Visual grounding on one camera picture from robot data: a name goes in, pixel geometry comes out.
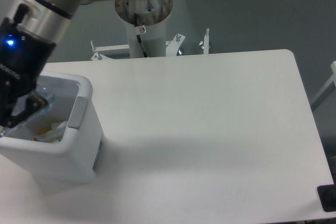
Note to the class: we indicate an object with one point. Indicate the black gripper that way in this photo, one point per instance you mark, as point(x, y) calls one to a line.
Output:
point(23, 56)

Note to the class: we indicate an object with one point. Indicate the white pedestal base frame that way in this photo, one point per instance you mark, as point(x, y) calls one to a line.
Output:
point(141, 45)

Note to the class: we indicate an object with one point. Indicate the clear plastic wrapper bag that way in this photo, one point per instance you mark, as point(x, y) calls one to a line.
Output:
point(53, 136)

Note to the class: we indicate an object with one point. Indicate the yellow trash in can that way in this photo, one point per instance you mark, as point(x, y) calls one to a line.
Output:
point(44, 130)

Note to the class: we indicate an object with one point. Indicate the white frame at right edge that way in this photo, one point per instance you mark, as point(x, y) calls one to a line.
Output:
point(324, 91)

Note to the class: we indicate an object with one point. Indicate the crushed clear plastic bottle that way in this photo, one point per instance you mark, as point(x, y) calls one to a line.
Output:
point(44, 98)

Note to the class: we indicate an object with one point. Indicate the white trash can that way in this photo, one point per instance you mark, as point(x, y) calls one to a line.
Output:
point(63, 141)

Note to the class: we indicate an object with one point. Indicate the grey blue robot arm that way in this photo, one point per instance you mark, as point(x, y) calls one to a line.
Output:
point(46, 19)

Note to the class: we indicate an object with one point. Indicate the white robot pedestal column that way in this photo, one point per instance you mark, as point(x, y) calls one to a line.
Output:
point(152, 14)

